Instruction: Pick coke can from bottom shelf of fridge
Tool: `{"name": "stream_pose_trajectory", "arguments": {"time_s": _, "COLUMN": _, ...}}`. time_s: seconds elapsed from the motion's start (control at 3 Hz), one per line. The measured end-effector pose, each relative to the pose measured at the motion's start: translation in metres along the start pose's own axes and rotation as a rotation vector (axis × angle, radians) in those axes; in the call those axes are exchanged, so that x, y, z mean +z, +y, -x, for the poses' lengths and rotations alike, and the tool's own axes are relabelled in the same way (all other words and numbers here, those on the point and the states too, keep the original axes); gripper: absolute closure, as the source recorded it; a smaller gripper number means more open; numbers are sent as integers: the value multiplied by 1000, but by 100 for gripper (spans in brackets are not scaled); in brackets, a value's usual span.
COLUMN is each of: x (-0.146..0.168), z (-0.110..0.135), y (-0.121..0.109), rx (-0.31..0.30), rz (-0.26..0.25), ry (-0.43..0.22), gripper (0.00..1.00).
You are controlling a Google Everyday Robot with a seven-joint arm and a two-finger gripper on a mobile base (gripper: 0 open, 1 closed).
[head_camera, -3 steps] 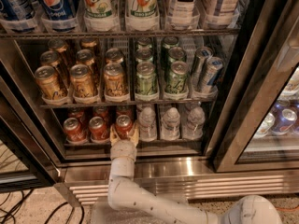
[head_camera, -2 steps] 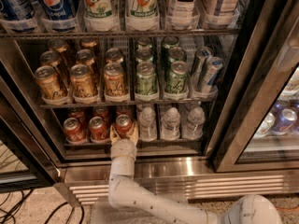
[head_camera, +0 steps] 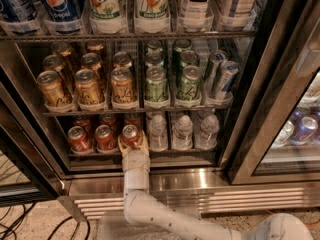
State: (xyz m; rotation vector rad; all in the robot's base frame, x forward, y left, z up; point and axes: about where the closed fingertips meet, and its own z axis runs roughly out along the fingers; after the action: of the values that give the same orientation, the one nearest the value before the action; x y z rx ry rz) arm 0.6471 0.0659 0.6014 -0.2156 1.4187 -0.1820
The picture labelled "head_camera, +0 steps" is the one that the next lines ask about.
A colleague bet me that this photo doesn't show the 7up bottle left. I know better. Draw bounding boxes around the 7up bottle left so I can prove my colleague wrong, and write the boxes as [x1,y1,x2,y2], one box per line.
[89,0,127,34]

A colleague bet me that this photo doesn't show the slim silver can front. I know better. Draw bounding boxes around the slim silver can front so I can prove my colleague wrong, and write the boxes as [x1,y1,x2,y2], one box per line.
[211,61,239,100]

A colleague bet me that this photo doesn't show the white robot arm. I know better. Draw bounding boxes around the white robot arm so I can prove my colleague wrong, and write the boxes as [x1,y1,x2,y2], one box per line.
[118,133,314,240]

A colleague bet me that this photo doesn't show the clear plastic bin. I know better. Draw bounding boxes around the clear plastic bin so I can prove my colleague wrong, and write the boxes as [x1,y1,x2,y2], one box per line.
[98,202,206,240]

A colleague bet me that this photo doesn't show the right fridge glass door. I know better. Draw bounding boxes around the right fridge glass door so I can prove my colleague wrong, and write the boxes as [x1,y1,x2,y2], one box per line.
[228,0,320,184]

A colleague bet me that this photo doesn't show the clear water bottle middle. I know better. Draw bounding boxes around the clear water bottle middle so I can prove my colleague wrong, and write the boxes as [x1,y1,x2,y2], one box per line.
[172,115,193,151]

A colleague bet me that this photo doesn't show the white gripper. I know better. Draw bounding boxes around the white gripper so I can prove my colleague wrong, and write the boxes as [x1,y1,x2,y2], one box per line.
[118,130,150,194]

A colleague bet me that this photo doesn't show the white tea bottle left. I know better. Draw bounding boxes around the white tea bottle left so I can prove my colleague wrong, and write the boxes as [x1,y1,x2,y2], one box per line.
[177,0,213,32]

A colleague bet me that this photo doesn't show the steel fridge base grille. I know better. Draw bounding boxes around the steel fridge base grille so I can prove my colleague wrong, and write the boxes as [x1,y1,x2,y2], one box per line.
[59,168,320,221]

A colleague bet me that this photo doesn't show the green LaCroix can front right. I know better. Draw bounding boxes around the green LaCroix can front right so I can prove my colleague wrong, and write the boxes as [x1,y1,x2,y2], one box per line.
[177,65,202,101]

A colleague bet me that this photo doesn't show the green lacroix can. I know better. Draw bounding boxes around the green lacroix can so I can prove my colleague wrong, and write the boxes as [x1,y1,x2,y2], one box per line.
[145,66,168,102]
[177,65,202,101]

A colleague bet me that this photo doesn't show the green LaCroix can front left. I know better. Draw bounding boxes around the green LaCroix can front left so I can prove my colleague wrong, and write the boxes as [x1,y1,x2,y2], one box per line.
[145,66,168,102]

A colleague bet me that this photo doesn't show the red coke can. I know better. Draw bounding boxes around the red coke can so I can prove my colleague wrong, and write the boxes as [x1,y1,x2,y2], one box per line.
[124,113,142,128]
[68,126,93,153]
[99,114,117,131]
[72,116,92,132]
[95,125,117,153]
[121,124,142,147]

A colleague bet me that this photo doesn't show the dark blue bottle far left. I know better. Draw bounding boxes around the dark blue bottle far left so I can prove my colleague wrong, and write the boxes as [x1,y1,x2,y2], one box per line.
[0,0,38,24]

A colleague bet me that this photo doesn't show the orange LaCroix can front left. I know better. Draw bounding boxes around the orange LaCroix can front left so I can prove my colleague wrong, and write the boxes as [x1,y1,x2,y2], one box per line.
[37,70,72,107]

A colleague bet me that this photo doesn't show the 7up bottle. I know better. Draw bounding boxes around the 7up bottle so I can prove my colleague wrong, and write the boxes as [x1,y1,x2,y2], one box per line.
[89,0,127,34]
[135,0,169,33]

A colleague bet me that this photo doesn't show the left fridge glass door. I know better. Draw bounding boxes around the left fridge glass door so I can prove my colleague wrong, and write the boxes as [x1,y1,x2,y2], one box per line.
[0,67,64,208]

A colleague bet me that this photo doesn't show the orange LaCroix can front right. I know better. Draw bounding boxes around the orange LaCroix can front right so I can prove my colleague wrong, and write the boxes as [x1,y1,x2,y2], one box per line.
[111,68,137,104]

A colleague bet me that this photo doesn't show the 7up bottle right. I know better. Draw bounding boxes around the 7up bottle right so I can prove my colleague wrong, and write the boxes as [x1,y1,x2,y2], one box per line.
[135,0,169,33]

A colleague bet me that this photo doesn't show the white tea bottle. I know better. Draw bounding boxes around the white tea bottle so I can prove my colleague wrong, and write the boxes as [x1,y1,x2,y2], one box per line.
[177,0,213,32]
[216,0,255,30]

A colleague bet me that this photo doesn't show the slim silver can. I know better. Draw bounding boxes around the slim silver can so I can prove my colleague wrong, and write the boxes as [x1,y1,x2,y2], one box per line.
[211,61,239,100]
[204,50,228,92]

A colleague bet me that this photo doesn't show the clear water bottle left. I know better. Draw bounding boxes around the clear water bottle left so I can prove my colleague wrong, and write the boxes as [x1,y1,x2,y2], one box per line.
[148,114,168,152]

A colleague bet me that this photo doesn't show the Pepsi bottle blue label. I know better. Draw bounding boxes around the Pepsi bottle blue label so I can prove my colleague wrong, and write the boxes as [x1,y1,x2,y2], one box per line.
[41,0,84,34]

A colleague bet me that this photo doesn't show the blue can behind door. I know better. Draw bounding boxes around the blue can behind door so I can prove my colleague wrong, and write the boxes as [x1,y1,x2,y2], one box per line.
[290,116,318,145]

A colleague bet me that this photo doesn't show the fridge glass door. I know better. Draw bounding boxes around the fridge glass door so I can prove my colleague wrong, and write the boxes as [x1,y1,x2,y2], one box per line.
[0,67,64,208]
[228,0,320,184]

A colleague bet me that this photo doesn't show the orange LaCroix can front middle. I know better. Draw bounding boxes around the orange LaCroix can front middle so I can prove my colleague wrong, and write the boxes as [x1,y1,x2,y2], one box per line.
[75,69,103,105]

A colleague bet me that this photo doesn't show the black cables on floor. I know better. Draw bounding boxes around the black cables on floor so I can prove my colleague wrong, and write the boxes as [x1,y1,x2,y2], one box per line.
[0,202,91,240]

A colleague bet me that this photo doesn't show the slim silver can back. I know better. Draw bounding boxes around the slim silver can back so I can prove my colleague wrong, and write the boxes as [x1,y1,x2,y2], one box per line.
[204,50,228,92]

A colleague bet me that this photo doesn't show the white tea bottle right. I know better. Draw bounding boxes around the white tea bottle right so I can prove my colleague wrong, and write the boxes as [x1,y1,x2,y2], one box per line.
[216,0,255,30]

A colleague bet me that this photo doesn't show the orange lacroix can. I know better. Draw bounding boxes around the orange lacroix can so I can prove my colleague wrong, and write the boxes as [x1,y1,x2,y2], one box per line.
[37,70,72,107]
[111,68,137,104]
[75,69,103,105]

